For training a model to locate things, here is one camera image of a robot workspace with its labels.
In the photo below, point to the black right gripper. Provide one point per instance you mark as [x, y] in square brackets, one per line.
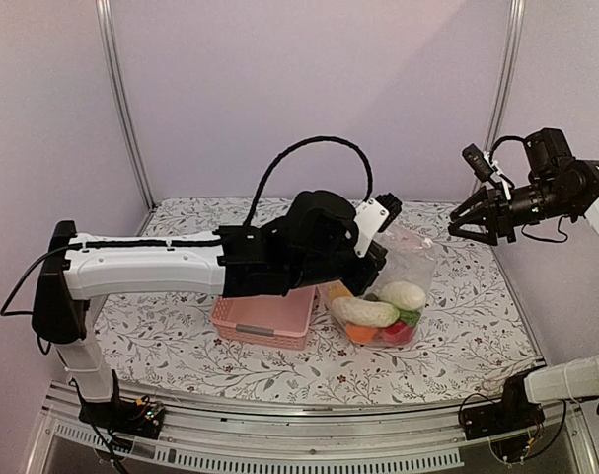
[501, 222]

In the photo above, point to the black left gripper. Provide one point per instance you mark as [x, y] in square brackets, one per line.
[360, 281]

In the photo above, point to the yellow peach fruit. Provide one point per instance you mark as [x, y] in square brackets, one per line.
[337, 290]

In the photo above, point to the white eggplant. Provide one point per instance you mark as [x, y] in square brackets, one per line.
[373, 314]

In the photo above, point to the pale ridged gourd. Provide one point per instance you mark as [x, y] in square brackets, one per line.
[403, 294]

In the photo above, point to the clear zip top bag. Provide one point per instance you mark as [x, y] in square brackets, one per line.
[411, 257]

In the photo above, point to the orange tangerine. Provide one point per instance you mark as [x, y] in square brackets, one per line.
[361, 335]

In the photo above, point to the green leafy vegetable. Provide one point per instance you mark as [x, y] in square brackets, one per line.
[409, 317]

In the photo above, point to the red apple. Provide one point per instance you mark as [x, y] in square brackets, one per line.
[398, 334]

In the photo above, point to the pink plastic basket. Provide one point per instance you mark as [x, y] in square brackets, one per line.
[270, 321]

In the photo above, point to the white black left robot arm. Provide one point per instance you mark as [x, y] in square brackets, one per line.
[321, 238]

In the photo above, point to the floral patterned table mat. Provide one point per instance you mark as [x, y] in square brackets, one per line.
[470, 339]

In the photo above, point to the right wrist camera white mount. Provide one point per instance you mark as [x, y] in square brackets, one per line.
[487, 169]

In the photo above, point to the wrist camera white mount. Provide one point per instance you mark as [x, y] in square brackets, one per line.
[374, 216]
[487, 169]

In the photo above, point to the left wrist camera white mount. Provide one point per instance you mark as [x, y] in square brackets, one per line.
[374, 216]

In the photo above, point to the aluminium front rail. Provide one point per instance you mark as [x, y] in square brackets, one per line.
[208, 434]

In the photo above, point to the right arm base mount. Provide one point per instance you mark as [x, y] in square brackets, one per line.
[480, 417]

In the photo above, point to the right aluminium frame post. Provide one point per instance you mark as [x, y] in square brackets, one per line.
[509, 55]

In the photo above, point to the aluminium frame post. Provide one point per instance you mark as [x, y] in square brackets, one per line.
[509, 55]
[122, 108]

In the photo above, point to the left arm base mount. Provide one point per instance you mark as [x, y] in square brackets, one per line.
[141, 419]

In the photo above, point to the left aluminium frame post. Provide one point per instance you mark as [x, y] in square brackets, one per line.
[122, 108]

